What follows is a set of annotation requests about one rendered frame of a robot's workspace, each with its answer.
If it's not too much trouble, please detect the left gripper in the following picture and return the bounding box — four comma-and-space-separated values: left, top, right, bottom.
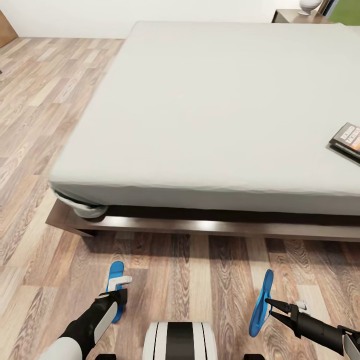
100, 288, 128, 306

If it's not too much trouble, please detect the hardback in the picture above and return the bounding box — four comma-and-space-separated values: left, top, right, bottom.
329, 122, 360, 159

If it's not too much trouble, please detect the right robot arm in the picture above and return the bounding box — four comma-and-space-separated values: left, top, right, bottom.
265, 298, 360, 360

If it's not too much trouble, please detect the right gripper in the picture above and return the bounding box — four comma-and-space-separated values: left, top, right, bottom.
265, 298, 325, 347

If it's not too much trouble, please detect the robot trunk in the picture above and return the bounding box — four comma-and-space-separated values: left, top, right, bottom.
142, 322, 218, 360

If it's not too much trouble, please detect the sandal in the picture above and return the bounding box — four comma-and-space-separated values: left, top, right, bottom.
108, 261, 124, 323
249, 269, 274, 338

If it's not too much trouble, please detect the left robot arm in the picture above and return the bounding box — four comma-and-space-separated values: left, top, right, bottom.
35, 276, 132, 360

